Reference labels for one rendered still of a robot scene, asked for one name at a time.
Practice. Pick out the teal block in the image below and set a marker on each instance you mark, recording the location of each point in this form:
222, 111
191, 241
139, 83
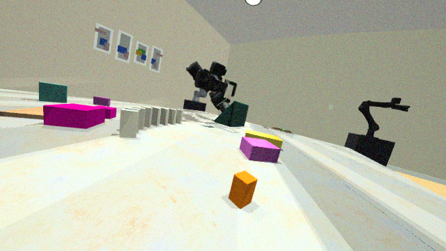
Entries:
52, 92

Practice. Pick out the yellow flat bar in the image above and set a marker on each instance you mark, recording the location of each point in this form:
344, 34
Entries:
269, 138

